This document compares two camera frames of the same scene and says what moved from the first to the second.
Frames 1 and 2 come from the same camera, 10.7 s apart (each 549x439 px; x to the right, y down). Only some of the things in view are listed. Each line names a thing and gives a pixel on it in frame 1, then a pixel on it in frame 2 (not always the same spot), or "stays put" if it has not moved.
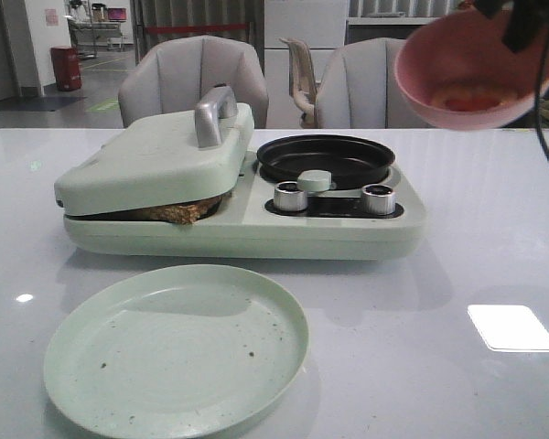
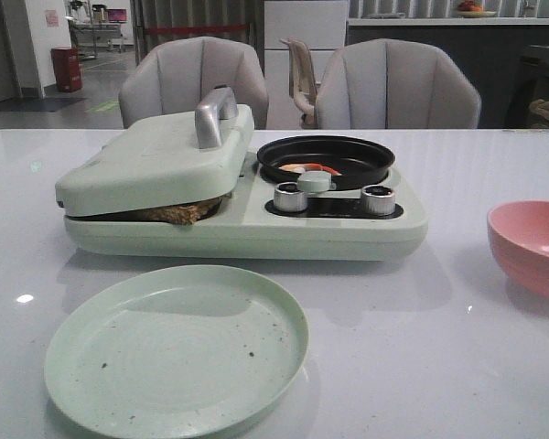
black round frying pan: [352, 162] stays put
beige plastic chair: [303, 83] stays put
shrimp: [473, 97] -> [301, 167]
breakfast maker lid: [175, 160] stays put
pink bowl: [460, 71] -> [529, 239]
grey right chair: [358, 89] stays put
